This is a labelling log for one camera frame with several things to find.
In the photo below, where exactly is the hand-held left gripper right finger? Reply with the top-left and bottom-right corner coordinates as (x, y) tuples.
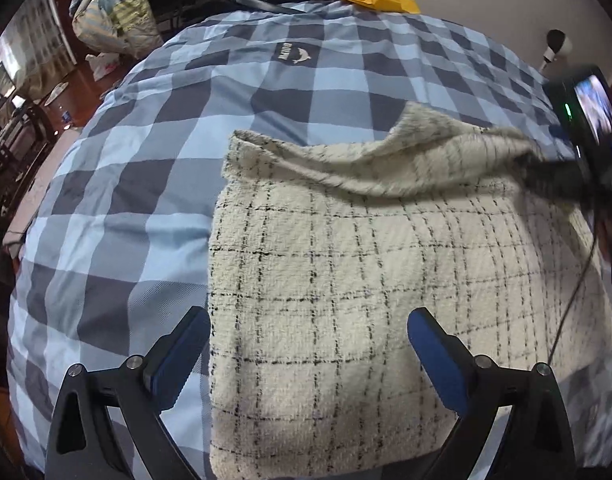
(407, 306), (579, 480)

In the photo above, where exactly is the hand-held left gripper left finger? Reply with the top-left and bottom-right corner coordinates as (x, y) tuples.
(44, 305), (213, 480)

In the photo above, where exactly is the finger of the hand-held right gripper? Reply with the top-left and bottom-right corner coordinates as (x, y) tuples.
(522, 152), (593, 203)

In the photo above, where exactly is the cream plaid jacket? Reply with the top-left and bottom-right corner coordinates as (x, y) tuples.
(207, 102), (612, 480)

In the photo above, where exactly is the blue checkered blanket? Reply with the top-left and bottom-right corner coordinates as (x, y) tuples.
(6, 0), (612, 480)

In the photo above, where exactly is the dark wooden chair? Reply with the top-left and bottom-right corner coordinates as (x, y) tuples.
(0, 100), (54, 211)

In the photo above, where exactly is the white plastic bag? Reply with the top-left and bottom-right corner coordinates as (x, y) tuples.
(86, 51), (120, 81)

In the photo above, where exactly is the patterned window curtain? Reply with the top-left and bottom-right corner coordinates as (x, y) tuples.
(0, 0), (76, 96)

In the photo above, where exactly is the pile of bedding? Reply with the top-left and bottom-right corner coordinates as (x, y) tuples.
(68, 0), (237, 56)

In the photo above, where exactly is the black cable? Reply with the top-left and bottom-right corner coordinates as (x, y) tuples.
(546, 200), (604, 366)

